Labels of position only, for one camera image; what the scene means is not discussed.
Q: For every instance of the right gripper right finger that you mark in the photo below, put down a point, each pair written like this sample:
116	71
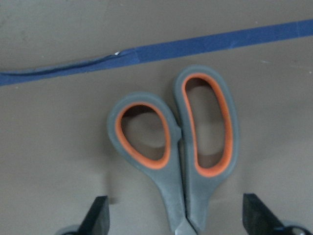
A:
258	219

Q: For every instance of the grey orange handled scissors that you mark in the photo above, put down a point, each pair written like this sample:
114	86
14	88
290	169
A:
185	186

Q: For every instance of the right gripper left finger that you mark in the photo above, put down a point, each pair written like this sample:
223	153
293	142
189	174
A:
96	221

